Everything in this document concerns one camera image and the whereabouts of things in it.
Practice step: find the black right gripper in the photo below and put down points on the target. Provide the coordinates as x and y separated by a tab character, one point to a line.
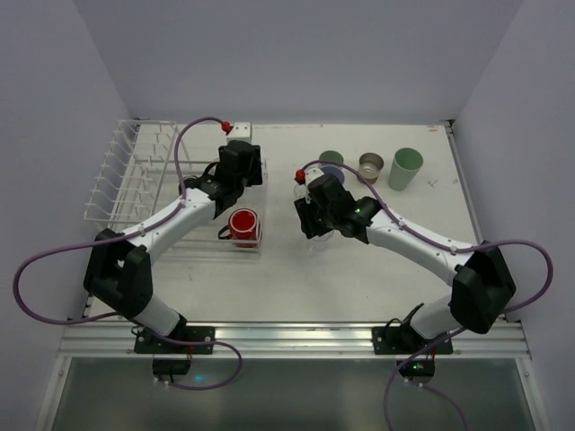
307	217

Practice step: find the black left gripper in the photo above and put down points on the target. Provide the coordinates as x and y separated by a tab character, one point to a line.
251	163

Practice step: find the clear glass front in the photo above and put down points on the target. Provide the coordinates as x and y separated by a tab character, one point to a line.
320	243

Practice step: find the lavender plastic cup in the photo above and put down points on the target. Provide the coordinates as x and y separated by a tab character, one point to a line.
335	171

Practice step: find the tall light green cup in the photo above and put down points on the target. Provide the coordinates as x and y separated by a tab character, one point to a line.
407	162

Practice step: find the small clear faceted glass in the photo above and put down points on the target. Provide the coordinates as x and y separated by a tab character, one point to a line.
300	192

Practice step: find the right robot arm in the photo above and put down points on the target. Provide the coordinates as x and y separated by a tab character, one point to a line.
480	281

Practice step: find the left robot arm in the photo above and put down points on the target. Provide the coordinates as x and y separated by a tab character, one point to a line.
120	268

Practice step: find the red mug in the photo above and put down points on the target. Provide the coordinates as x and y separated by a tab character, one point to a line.
241	228

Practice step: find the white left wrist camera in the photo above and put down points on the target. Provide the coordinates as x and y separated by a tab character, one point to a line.
240	131

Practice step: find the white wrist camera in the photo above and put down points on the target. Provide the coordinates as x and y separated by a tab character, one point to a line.
311	174
240	131

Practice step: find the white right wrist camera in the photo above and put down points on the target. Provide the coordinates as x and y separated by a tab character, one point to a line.
311	174

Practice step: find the white wire dish rack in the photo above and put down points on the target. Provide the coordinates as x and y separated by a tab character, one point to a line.
139	177

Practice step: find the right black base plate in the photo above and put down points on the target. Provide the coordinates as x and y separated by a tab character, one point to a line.
393	340

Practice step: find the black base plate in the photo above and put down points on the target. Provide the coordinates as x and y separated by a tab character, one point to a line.
393	340
172	362

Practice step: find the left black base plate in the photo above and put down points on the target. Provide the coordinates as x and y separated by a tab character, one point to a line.
172	362

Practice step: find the aluminium mounting rail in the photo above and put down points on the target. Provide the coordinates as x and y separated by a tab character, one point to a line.
115	339

